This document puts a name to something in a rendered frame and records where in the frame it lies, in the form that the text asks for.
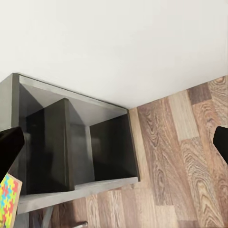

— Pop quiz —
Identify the jigsaw puzzle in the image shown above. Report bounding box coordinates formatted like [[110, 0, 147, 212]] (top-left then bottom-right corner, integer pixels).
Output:
[[0, 173, 22, 228]]

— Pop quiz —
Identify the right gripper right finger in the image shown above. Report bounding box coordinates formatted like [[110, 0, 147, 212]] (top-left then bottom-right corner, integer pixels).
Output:
[[213, 126, 228, 165]]

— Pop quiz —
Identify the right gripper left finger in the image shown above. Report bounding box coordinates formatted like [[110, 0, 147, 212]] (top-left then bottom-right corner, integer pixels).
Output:
[[0, 126, 25, 183]]

